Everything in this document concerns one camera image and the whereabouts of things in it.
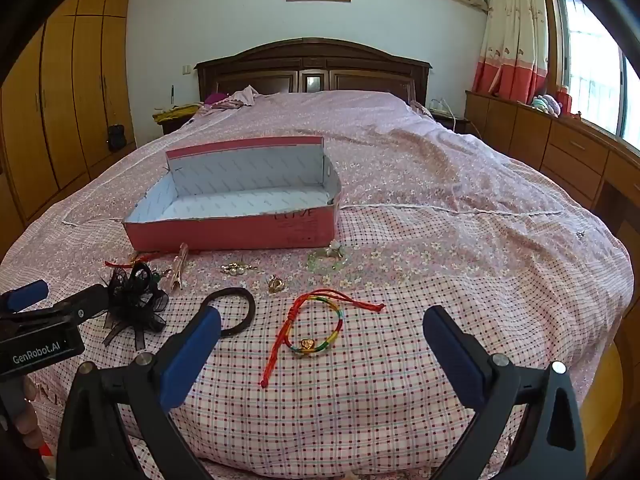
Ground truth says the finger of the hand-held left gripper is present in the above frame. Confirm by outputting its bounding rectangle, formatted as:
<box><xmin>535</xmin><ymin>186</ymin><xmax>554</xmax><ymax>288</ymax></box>
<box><xmin>0</xmin><ymin>284</ymin><xmax>111</xmax><ymax>335</ymax></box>
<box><xmin>0</xmin><ymin>280</ymin><xmax>50</xmax><ymax>317</ymax></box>

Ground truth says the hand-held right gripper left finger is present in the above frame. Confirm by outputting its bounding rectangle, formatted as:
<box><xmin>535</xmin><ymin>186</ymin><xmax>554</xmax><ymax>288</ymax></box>
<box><xmin>55</xmin><ymin>305</ymin><xmax>223</xmax><ymax>480</ymax></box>

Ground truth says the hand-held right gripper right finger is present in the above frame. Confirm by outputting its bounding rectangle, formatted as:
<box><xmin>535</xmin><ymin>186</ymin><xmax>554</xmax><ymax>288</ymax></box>
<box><xmin>422</xmin><ymin>305</ymin><xmax>587</xmax><ymax>480</ymax></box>

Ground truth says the black lace hair bow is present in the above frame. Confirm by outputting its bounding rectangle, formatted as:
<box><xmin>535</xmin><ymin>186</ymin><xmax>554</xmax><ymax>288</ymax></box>
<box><xmin>102</xmin><ymin>261</ymin><xmax>169</xmax><ymax>350</ymax></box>

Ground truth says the red and yellow cord bracelet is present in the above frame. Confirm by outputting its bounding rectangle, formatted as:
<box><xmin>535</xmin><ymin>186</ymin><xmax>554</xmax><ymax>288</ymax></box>
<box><xmin>104</xmin><ymin>252</ymin><xmax>151</xmax><ymax>269</ymax></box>

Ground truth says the black hair tie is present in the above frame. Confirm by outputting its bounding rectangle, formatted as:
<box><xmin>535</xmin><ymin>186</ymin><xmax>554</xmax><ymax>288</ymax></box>
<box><xmin>200</xmin><ymin>287</ymin><xmax>257</xmax><ymax>339</ymax></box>

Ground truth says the pink beaded hair clip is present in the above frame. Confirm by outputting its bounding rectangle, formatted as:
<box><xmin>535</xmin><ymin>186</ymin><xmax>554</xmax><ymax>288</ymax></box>
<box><xmin>170</xmin><ymin>242</ymin><xmax>190</xmax><ymax>291</ymax></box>

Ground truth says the rainbow cord bracelet gold heart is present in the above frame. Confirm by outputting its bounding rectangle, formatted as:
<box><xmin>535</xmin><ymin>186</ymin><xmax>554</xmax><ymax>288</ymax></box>
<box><xmin>260</xmin><ymin>289</ymin><xmax>387</xmax><ymax>389</ymax></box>

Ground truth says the pink cardboard box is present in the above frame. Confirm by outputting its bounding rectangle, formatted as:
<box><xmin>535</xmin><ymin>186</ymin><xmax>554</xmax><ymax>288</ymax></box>
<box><xmin>123</xmin><ymin>136</ymin><xmax>343</xmax><ymax>253</ymax></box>

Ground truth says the pale green jade bracelet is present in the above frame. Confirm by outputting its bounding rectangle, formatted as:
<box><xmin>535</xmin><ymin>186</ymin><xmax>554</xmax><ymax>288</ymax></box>
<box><xmin>306</xmin><ymin>241</ymin><xmax>349</xmax><ymax>272</ymax></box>

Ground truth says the person's left hand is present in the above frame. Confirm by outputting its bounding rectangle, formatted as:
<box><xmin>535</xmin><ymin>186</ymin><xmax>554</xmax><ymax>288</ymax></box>
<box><xmin>0</xmin><ymin>377</ymin><xmax>50</xmax><ymax>466</ymax></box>

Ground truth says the gold pearl brooch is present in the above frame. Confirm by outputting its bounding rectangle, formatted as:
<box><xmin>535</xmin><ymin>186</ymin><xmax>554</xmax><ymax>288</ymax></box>
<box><xmin>220</xmin><ymin>260</ymin><xmax>260</xmax><ymax>277</ymax></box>

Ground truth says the pink floral bedspread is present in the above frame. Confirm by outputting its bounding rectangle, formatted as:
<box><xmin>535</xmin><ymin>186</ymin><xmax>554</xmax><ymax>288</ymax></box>
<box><xmin>0</xmin><ymin>91</ymin><xmax>636</xmax><ymax>480</ymax></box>

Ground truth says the yellow wooden wardrobe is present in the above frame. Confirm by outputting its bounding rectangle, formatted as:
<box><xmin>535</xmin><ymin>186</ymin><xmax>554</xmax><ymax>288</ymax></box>
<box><xmin>0</xmin><ymin>0</ymin><xmax>137</xmax><ymax>241</ymax></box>

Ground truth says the dark wooden nightstand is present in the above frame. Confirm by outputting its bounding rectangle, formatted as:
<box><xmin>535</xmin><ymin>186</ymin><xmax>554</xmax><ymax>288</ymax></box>
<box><xmin>431</xmin><ymin>112</ymin><xmax>471</xmax><ymax>135</ymax></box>
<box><xmin>160</xmin><ymin>116</ymin><xmax>196</xmax><ymax>136</ymax></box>

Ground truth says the yellow folded cloth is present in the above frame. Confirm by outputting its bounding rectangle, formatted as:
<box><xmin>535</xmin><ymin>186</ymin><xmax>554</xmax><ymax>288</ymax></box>
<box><xmin>152</xmin><ymin>103</ymin><xmax>201</xmax><ymax>124</ymax></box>

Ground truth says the long wooden drawer cabinet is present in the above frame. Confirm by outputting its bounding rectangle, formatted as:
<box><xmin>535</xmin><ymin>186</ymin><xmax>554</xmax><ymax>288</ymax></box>
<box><xmin>464</xmin><ymin>90</ymin><xmax>640</xmax><ymax>261</ymax></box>

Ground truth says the pink garment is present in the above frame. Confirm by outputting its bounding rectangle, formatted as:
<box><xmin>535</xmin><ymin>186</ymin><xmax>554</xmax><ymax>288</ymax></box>
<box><xmin>200</xmin><ymin>86</ymin><xmax>261</xmax><ymax>111</ymax></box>

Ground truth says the pastel plush toy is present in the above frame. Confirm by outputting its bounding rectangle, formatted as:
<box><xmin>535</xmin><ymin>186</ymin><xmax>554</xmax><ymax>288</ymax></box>
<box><xmin>531</xmin><ymin>94</ymin><xmax>563</xmax><ymax>118</ymax></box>

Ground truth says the cream and red curtain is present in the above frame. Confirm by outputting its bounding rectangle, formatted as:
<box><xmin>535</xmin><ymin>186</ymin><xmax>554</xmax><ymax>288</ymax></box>
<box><xmin>472</xmin><ymin>0</ymin><xmax>551</xmax><ymax>103</ymax></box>

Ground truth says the window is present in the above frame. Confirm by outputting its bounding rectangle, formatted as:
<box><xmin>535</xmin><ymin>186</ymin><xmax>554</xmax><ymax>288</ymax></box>
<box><xmin>550</xmin><ymin>0</ymin><xmax>640</xmax><ymax>156</ymax></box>

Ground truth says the dark wooden headboard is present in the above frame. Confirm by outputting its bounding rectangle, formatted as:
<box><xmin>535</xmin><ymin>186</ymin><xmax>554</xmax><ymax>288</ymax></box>
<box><xmin>194</xmin><ymin>37</ymin><xmax>432</xmax><ymax>108</ymax></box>

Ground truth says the white power strip with cables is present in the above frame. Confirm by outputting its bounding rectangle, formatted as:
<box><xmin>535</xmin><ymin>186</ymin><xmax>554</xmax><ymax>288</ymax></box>
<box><xmin>425</xmin><ymin>97</ymin><xmax>458</xmax><ymax>121</ymax></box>

